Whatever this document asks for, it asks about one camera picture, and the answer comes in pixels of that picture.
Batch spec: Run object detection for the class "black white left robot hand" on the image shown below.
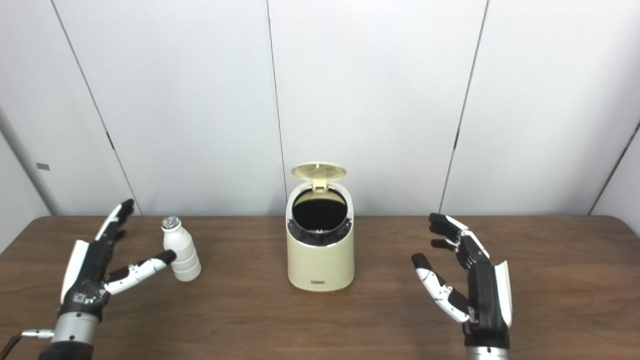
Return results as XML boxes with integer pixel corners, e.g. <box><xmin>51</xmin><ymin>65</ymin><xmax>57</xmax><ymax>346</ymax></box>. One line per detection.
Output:
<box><xmin>59</xmin><ymin>198</ymin><xmax>177</xmax><ymax>321</ymax></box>

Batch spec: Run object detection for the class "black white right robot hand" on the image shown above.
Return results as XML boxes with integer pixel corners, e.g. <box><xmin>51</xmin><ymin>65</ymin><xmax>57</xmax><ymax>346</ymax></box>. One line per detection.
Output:
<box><xmin>411</xmin><ymin>212</ymin><xmax>513</xmax><ymax>349</ymax></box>

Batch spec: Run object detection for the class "small white plastic bottle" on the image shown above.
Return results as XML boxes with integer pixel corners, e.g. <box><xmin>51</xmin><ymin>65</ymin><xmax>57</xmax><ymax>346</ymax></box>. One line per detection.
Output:
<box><xmin>161</xmin><ymin>216</ymin><xmax>202</xmax><ymax>282</ymax></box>

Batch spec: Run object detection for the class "cream round bin lid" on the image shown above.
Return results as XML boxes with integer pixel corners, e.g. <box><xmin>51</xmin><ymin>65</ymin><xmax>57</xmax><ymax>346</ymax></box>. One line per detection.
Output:
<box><xmin>291</xmin><ymin>162</ymin><xmax>347</xmax><ymax>193</ymax></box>

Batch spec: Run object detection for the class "cream-colored round bin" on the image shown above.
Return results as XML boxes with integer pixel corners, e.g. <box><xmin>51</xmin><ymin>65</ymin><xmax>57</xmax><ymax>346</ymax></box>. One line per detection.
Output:
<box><xmin>286</xmin><ymin>180</ymin><xmax>356</xmax><ymax>292</ymax></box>

